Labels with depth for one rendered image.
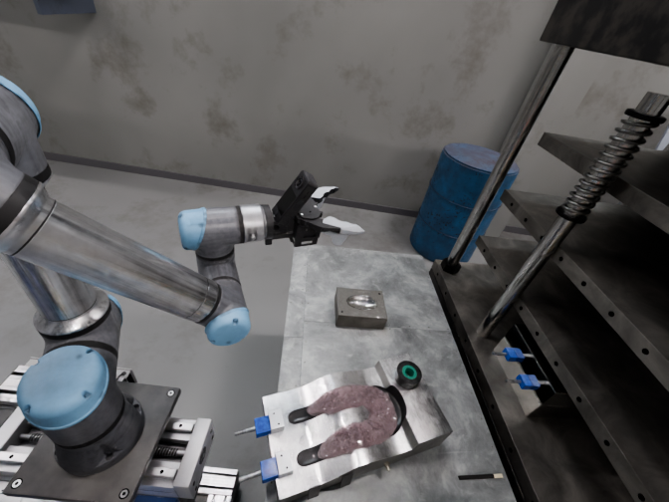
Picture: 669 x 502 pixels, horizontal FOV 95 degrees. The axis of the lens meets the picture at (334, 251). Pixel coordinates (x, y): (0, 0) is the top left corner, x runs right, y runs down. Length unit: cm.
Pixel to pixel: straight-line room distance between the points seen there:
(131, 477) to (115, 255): 49
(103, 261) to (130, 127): 350
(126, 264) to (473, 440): 109
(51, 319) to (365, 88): 287
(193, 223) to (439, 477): 95
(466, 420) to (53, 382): 109
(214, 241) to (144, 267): 16
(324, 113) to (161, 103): 156
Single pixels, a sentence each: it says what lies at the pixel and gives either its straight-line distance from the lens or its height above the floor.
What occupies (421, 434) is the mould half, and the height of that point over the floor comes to 91.
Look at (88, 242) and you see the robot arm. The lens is 47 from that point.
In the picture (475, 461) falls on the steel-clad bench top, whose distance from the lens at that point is 121.
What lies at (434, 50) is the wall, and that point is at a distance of 321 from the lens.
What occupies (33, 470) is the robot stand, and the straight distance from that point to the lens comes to 91.
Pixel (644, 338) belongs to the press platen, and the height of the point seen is 129.
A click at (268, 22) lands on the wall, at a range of 319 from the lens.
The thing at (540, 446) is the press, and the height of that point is 79.
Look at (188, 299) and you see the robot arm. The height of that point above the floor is 142.
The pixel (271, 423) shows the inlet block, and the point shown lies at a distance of 99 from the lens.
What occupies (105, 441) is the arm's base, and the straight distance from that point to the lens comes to 80.
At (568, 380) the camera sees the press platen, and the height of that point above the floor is 102.
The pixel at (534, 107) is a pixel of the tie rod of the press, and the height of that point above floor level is 162.
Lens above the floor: 181
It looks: 39 degrees down
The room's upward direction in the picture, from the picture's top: 11 degrees clockwise
